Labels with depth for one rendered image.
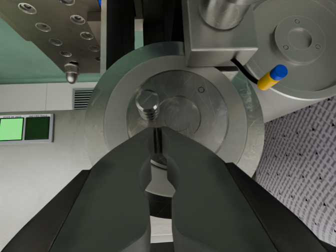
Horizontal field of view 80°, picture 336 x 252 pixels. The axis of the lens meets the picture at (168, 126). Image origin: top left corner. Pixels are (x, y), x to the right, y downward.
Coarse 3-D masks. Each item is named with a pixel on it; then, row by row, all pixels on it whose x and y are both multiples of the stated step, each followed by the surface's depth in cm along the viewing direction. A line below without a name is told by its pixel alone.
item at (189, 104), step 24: (168, 72) 15; (192, 72) 15; (168, 96) 15; (192, 96) 15; (216, 96) 15; (144, 120) 14; (168, 120) 14; (192, 120) 15; (216, 120) 15; (216, 144) 14
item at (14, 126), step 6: (6, 120) 48; (12, 120) 48; (18, 120) 48; (0, 126) 48; (6, 126) 48; (12, 126) 48; (18, 126) 48; (0, 132) 47; (6, 132) 47; (12, 132) 47; (18, 132) 47; (0, 138) 47; (6, 138) 47; (12, 138) 47; (18, 138) 47
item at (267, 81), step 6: (234, 60) 16; (240, 66) 15; (276, 66) 12; (282, 66) 12; (246, 72) 15; (270, 72) 12; (276, 72) 12; (282, 72) 12; (252, 78) 15; (264, 78) 13; (270, 78) 13; (276, 78) 12; (258, 84) 14; (264, 84) 13; (270, 84) 13
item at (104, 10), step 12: (108, 0) 20; (120, 0) 27; (108, 12) 20; (120, 12) 27; (108, 24) 19; (120, 24) 26; (108, 36) 19; (120, 36) 26; (132, 36) 41; (108, 48) 19; (120, 48) 26; (132, 48) 40; (108, 60) 19
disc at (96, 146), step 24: (144, 48) 18; (168, 48) 18; (120, 72) 17; (240, 72) 18; (96, 96) 17; (96, 120) 16; (96, 144) 16; (240, 168) 16; (144, 192) 15; (168, 216) 15
